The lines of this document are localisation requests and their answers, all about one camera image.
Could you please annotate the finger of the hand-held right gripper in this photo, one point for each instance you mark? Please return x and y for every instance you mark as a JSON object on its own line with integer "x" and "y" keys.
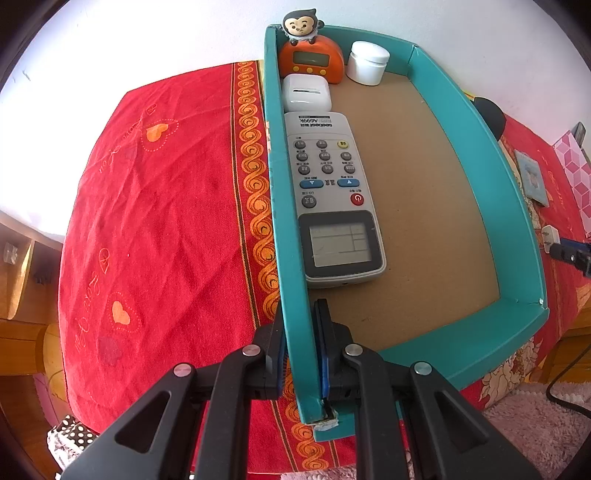
{"x": 565, "y": 254}
{"x": 576, "y": 243}

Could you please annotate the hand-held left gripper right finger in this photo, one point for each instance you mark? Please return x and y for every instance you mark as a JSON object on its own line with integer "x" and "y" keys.
{"x": 325, "y": 369}

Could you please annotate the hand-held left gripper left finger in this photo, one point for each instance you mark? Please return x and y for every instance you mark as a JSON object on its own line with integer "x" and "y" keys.
{"x": 278, "y": 369}

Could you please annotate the white plug adapter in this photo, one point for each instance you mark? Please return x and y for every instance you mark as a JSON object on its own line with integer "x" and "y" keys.
{"x": 549, "y": 237}

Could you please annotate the blue card holder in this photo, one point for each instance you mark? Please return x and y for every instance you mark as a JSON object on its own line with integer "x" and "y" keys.
{"x": 531, "y": 177}

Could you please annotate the black pouch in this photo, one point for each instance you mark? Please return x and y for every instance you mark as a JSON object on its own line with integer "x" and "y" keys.
{"x": 491, "y": 115}

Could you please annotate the teal cardboard box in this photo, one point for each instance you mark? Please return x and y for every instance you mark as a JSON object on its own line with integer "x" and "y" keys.
{"x": 415, "y": 207}

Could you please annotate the grey remote control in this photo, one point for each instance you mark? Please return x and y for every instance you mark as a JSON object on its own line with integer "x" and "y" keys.
{"x": 328, "y": 184}

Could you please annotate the white orange pill bottle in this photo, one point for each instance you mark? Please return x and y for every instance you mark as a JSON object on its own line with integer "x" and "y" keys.
{"x": 367, "y": 64}

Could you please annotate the white earbud case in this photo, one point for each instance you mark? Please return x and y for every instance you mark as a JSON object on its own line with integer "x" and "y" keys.
{"x": 304, "y": 94}

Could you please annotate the orange monkey alarm clock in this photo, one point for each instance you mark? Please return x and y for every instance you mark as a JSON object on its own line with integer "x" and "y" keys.
{"x": 314, "y": 57}

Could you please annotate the pink geometric patterned box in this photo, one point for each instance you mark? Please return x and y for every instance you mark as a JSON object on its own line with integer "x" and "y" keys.
{"x": 575, "y": 170}

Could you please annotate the dark grey panel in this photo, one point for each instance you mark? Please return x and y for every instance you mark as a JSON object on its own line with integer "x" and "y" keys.
{"x": 579, "y": 131}

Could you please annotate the pink fluffy rug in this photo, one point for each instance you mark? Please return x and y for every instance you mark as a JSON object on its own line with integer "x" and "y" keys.
{"x": 531, "y": 429}

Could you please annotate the red floral tablecloth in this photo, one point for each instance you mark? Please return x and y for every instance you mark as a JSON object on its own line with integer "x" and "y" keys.
{"x": 161, "y": 207}

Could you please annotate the black polka dot bag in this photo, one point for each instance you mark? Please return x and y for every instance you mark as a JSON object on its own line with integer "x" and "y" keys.
{"x": 74, "y": 434}

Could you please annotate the wooden cabinet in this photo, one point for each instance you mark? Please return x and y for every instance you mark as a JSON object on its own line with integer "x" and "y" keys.
{"x": 18, "y": 295}

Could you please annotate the small clear jar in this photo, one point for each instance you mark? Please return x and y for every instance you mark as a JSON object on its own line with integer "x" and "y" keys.
{"x": 10, "y": 251}

